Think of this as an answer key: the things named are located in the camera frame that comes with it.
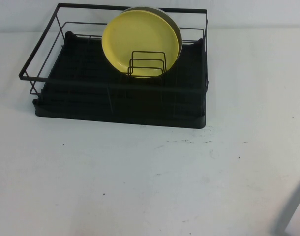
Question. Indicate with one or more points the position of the black plastic drain tray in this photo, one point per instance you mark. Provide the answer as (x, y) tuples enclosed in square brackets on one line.
[(115, 123)]

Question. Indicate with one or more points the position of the grey round plate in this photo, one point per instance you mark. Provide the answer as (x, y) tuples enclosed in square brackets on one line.
[(173, 22)]

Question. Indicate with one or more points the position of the yellow round plate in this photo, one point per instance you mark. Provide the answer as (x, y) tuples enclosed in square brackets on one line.
[(135, 37)]

